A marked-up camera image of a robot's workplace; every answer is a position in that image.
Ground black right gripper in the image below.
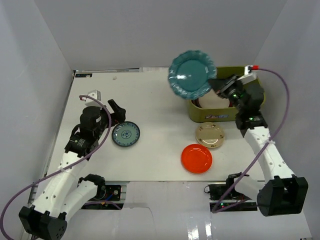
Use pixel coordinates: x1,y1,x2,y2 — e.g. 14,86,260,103
206,74,246,114

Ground dark red rimmed cream plate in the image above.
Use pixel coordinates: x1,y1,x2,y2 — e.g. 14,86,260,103
198,90,231,109

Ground teal scalloped plate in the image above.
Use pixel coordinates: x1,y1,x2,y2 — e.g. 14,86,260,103
167,50,218,100

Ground red plate with teal flower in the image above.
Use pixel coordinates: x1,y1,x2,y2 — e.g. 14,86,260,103
191,99,201,108

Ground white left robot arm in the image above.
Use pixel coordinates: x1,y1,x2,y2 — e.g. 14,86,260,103
18,95,126,240

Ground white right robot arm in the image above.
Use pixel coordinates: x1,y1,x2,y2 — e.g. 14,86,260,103
208,75,309,217

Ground olive green plastic bin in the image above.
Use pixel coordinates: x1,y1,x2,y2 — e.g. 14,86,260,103
187,77,266,123

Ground blue patterned small plate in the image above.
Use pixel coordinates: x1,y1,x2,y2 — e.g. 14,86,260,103
111,121,141,148

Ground cream plate with calligraphy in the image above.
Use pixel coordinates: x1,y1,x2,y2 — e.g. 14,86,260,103
195,122,225,149

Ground white papers at back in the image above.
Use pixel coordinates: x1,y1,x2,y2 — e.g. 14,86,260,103
139,67,169,73

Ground dark label sticker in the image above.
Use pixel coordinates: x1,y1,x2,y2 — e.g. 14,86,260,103
74,73,93,78

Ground orange plate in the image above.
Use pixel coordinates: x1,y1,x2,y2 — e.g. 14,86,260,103
180,144,213,174

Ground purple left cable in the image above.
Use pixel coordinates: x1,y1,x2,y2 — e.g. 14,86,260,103
0,94,123,240

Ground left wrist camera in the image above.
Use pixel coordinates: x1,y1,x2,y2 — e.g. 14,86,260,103
80,90,101,107

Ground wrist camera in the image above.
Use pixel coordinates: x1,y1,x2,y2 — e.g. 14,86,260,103
237,65,260,85
80,90,101,107

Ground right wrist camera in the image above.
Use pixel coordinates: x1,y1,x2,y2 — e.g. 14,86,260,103
237,65,260,85

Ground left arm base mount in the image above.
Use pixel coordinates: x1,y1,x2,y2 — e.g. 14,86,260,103
78,174,122,202

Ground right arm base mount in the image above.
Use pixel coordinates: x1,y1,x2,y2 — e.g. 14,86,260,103
204,172,258,213

